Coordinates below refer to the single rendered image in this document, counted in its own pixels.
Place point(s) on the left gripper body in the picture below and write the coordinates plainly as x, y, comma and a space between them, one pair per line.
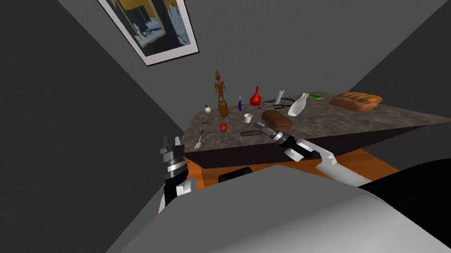
171, 150

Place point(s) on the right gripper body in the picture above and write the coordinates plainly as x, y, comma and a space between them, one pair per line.
267, 130

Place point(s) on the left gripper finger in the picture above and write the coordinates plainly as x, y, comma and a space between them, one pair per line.
166, 141
178, 141

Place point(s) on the dark brown bread loaf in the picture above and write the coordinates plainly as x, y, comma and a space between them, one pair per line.
279, 119

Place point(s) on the flat black bar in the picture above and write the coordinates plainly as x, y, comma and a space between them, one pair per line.
249, 133

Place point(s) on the grey spatula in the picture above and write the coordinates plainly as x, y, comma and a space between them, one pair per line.
199, 141

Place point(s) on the white mug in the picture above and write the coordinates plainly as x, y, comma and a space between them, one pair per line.
248, 118

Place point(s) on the red vase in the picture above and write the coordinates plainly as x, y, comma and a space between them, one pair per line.
255, 99

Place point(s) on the white cylinder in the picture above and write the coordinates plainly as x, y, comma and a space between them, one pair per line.
279, 97

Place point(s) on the blue bottle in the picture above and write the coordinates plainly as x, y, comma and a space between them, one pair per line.
240, 104

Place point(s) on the white bottle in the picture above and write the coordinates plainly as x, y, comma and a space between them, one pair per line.
297, 107

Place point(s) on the small white bulb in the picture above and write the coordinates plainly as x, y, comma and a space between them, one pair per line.
207, 109

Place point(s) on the red apple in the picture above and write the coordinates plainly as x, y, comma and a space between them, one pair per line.
223, 127

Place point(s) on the brown wooden figurine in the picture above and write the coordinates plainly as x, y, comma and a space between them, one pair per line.
221, 99

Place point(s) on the green pen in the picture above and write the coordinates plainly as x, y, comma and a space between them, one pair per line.
316, 96

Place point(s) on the stone-topped wooden table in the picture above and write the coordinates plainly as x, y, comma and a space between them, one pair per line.
345, 121

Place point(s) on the light brown bread loaf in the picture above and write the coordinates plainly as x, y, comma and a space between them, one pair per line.
356, 101

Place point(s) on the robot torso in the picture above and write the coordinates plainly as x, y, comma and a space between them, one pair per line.
244, 234

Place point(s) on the framed wall picture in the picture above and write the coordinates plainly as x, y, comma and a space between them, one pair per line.
150, 14

